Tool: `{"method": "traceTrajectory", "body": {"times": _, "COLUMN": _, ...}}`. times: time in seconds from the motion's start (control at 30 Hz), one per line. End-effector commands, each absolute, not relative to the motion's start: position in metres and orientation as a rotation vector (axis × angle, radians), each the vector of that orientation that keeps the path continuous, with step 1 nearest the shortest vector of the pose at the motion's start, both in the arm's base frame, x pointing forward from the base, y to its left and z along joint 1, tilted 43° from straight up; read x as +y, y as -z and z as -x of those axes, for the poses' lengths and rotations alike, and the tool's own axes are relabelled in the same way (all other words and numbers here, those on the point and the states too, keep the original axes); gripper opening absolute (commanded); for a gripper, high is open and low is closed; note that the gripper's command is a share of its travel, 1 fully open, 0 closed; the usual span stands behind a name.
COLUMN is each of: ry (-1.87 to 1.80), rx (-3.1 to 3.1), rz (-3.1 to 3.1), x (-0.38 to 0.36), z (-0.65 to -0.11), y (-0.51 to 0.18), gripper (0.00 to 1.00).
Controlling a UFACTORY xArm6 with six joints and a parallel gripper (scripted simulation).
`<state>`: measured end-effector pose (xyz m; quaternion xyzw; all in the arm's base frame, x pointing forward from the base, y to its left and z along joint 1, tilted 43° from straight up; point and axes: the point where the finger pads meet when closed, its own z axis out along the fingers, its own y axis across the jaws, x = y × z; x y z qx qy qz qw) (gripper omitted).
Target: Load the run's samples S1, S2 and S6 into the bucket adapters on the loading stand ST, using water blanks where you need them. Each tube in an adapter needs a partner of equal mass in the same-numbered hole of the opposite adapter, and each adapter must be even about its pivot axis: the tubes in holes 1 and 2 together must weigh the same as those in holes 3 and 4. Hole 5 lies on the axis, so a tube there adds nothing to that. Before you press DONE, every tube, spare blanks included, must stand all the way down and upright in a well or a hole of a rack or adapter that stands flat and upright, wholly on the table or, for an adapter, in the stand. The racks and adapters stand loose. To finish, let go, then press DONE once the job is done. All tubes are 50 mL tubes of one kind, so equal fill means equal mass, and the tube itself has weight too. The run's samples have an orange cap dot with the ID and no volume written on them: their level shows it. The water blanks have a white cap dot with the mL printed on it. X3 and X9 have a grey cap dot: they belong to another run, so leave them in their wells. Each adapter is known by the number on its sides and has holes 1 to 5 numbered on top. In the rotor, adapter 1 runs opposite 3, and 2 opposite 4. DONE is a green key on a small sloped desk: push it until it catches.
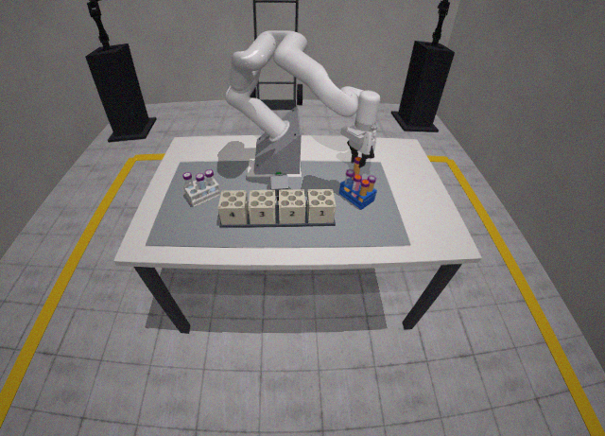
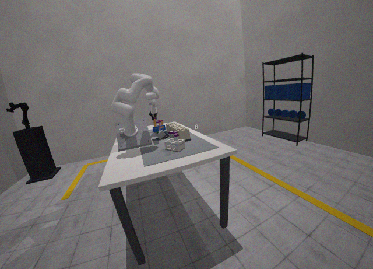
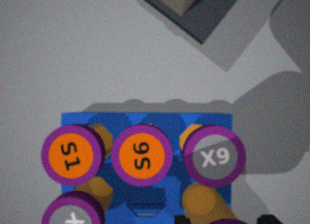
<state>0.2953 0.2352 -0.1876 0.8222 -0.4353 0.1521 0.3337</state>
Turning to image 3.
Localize blue tube rack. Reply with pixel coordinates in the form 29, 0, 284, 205
61, 112, 233, 224

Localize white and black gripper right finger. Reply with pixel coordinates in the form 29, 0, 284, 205
257, 214, 283, 224

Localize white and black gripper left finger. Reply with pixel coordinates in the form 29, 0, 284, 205
174, 215, 191, 224

